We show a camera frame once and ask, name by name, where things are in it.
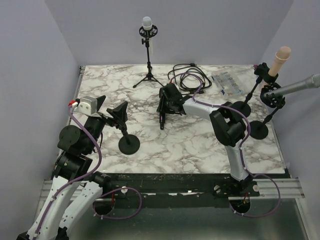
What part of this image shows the clear plastic organizer box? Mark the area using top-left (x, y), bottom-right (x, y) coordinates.
top-left (211, 69), bottom-right (245, 98)

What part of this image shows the black mounting rail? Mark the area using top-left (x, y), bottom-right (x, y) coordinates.
top-left (92, 173), bottom-right (289, 213)

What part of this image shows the beige microphone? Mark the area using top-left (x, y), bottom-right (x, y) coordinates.
top-left (268, 46), bottom-right (292, 77)

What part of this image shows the black tripod mic stand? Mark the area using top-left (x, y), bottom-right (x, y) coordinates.
top-left (133, 24), bottom-right (164, 89)

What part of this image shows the white microphone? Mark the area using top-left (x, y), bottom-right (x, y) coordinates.
top-left (141, 16), bottom-right (154, 55)

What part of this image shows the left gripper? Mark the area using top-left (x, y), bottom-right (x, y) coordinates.
top-left (83, 95), bottom-right (128, 154)

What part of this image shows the round-base stand with clip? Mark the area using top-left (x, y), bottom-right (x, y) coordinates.
top-left (231, 62), bottom-right (279, 117)

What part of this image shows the black microphone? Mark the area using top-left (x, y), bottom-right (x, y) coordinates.
top-left (159, 112), bottom-right (166, 130)

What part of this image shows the black round-base mic stand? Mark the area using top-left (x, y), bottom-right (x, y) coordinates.
top-left (118, 122), bottom-right (140, 155)

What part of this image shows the silver microphone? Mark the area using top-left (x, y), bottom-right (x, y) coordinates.
top-left (263, 74), bottom-right (320, 98)

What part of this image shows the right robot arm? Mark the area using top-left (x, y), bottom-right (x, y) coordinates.
top-left (156, 83), bottom-right (253, 196)

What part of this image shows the black coiled cable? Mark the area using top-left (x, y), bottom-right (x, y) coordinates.
top-left (167, 63), bottom-right (213, 96)

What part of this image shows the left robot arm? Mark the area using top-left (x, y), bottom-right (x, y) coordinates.
top-left (17, 95), bottom-right (140, 240)

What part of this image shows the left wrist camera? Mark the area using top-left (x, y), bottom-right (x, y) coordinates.
top-left (68, 96), bottom-right (98, 117)

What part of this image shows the round-base stand with shockmount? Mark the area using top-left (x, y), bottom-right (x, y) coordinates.
top-left (250, 82), bottom-right (286, 140)

